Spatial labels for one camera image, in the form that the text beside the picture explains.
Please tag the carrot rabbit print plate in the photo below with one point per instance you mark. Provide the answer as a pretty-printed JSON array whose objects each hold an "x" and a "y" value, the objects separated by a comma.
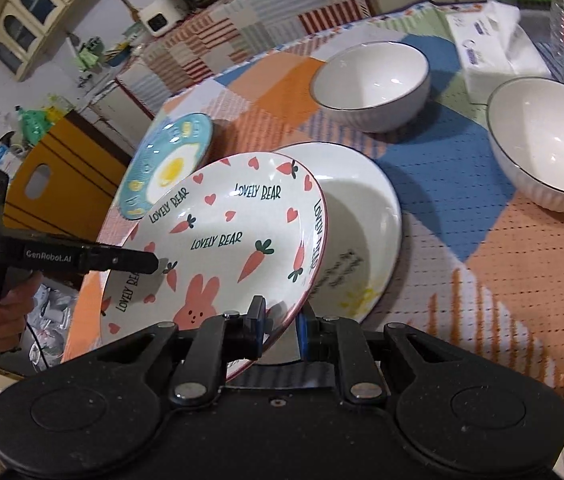
[{"x": 221, "y": 260}]

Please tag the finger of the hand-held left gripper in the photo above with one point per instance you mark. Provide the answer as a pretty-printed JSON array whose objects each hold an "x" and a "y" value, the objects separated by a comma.
[{"x": 121, "y": 260}]

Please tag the small white clock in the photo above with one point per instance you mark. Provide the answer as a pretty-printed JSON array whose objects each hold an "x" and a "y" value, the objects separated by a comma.
[{"x": 159, "y": 17}]

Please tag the white plate with yellow print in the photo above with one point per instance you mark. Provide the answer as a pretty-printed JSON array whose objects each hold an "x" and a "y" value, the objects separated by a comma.
[{"x": 362, "y": 220}]

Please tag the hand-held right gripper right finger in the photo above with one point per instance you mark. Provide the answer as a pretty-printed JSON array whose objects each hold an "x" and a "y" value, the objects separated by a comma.
[{"x": 303, "y": 335}]

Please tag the blue fried egg plate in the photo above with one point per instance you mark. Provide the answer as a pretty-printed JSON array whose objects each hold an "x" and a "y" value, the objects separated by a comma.
[{"x": 171, "y": 165}]

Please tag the clear plastic bag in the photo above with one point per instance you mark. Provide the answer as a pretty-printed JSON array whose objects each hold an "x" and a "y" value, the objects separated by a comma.
[{"x": 51, "y": 315}]

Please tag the person's left hand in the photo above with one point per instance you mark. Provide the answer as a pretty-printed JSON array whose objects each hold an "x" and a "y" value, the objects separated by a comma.
[{"x": 6, "y": 317}]

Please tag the green plastic bag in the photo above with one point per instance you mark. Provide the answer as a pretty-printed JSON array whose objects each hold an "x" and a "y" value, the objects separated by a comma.
[{"x": 36, "y": 127}]

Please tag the patchwork cloth cover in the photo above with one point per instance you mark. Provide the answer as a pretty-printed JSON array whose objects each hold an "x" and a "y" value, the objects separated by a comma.
[{"x": 262, "y": 10}]

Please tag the cream cabinet with arched doors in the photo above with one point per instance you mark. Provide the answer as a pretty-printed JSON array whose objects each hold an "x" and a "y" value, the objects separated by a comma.
[{"x": 26, "y": 10}]

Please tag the white tissue pack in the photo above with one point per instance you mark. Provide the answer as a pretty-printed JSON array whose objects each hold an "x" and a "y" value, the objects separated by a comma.
[{"x": 487, "y": 45}]

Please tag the white ribbed bowl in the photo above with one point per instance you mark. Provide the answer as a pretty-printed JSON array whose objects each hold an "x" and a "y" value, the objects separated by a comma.
[
  {"x": 372, "y": 80},
  {"x": 547, "y": 145}
]

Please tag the checked tablecloth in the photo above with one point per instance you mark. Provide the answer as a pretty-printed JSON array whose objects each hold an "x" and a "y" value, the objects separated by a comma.
[{"x": 462, "y": 185}]

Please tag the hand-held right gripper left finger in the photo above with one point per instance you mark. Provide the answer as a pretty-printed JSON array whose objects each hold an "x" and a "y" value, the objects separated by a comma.
[{"x": 259, "y": 327}]

